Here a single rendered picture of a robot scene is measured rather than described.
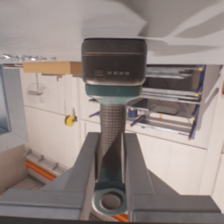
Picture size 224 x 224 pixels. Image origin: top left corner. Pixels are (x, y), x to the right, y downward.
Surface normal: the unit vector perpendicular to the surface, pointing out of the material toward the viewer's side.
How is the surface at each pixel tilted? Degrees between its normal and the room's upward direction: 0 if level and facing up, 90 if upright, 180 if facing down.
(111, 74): 90
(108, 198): 90
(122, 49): 90
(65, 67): 90
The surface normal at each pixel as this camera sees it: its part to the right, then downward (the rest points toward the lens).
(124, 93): -0.02, 0.32
